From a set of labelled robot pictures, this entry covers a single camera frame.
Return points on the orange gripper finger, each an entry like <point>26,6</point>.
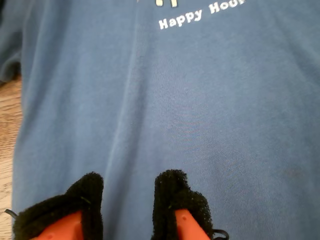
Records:
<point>62,207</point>
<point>180,200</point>

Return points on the blue printed T-shirt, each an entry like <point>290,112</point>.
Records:
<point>175,100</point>

